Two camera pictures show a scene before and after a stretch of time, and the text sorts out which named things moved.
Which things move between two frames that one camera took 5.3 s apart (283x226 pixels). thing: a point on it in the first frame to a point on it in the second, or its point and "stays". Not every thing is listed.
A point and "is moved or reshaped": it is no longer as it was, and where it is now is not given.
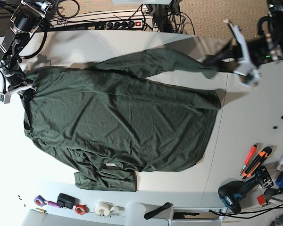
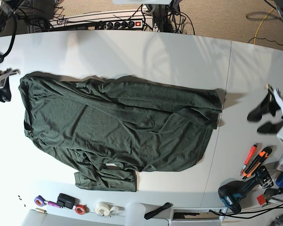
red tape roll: x=80 y=209 stays
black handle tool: x=151 y=213 stays
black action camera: x=64 y=201 stays
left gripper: x=17 y=81 to x=3 y=94
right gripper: x=253 y=74 to x=268 y=104
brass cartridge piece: x=41 y=210 stays
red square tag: x=261 y=199 stays
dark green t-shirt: x=105 y=125 is moved or reshaped
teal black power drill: x=230 y=192 stays
